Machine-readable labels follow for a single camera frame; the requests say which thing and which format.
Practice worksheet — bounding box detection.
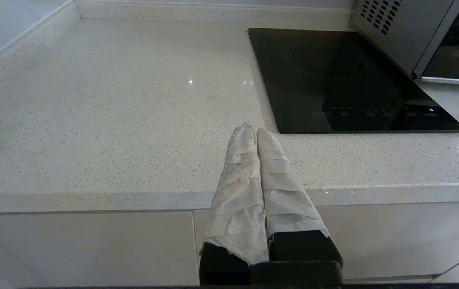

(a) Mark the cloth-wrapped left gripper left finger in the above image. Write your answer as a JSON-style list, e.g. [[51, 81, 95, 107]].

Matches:
[[199, 122, 270, 285]]

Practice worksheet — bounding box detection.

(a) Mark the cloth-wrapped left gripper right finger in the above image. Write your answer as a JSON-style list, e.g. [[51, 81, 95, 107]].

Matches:
[[257, 128, 344, 262]]

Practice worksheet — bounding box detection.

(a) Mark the silver black microwave oven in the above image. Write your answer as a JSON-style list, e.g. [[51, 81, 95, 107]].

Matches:
[[350, 0, 459, 79]]

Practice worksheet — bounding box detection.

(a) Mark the black glass induction cooktop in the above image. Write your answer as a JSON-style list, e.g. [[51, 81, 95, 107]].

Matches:
[[248, 28, 459, 134]]

